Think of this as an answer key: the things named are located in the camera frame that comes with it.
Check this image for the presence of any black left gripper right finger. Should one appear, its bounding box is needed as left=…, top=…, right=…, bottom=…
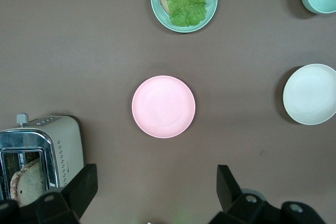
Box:
left=207, top=164, right=328, bottom=224

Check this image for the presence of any beige chrome toaster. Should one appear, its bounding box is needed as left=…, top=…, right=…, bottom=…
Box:
left=0, top=113, right=85, bottom=209

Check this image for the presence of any green plate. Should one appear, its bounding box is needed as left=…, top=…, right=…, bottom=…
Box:
left=150, top=0, right=219, bottom=34

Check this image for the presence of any green lettuce leaf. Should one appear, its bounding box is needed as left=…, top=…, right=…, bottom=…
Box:
left=165, top=0, right=208, bottom=28

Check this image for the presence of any toasted bread slice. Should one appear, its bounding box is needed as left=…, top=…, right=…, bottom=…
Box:
left=9, top=157, right=45, bottom=207

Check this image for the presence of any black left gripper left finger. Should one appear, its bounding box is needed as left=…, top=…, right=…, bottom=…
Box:
left=0, top=163, right=99, bottom=224

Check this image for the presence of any beige shallow plate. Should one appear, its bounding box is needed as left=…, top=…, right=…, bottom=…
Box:
left=282, top=63, right=336, bottom=125

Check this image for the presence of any pink shallow plate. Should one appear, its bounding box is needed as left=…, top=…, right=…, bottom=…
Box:
left=131, top=75, right=196, bottom=139

